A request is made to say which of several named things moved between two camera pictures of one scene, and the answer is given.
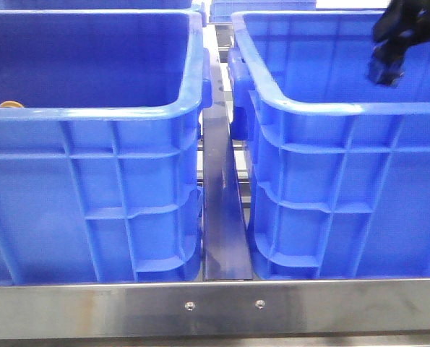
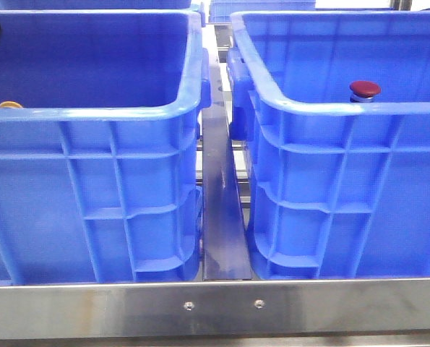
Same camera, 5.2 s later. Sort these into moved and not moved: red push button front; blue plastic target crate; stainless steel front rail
Moved: red push button front
Not moved: stainless steel front rail; blue plastic target crate
